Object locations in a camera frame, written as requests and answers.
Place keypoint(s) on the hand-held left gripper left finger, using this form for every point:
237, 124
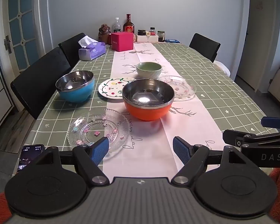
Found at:
99, 150

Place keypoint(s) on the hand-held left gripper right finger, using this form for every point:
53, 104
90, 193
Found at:
180, 150

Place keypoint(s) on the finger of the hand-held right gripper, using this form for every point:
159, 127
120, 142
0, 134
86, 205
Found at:
247, 138
274, 122

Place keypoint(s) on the clear glass flowered plate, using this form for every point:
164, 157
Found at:
184, 88
93, 126

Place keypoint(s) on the orange steel bowl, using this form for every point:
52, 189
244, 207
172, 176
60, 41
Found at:
147, 113

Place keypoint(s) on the stack of nested bowls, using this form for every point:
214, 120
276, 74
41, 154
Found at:
74, 95

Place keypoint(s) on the white painted plate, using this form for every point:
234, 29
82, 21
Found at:
109, 88

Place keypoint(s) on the green ceramic bowl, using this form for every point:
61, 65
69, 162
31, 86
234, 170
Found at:
149, 73

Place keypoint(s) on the white deer print table runner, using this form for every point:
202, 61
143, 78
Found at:
149, 133

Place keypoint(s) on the black smartphone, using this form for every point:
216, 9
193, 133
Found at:
29, 156

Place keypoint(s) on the beige door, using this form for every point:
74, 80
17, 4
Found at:
259, 39

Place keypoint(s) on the black chair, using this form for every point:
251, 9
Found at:
71, 44
42, 79
204, 45

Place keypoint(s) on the purple tissue pack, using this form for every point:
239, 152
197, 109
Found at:
93, 51

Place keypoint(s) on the blue packet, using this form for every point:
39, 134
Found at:
171, 41

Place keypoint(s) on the pink box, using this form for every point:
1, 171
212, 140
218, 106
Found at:
121, 42

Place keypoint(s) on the brown ceramic jug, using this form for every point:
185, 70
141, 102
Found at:
104, 36

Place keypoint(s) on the glass jar with dark lid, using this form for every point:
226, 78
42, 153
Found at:
161, 36

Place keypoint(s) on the small red label jar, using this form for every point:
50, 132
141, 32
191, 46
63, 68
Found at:
152, 32

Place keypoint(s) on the clear water bottle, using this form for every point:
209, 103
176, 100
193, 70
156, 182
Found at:
117, 25

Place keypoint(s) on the brown liquor bottle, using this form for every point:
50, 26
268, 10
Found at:
128, 26

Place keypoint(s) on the glass panel door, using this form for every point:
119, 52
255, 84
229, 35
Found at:
23, 28

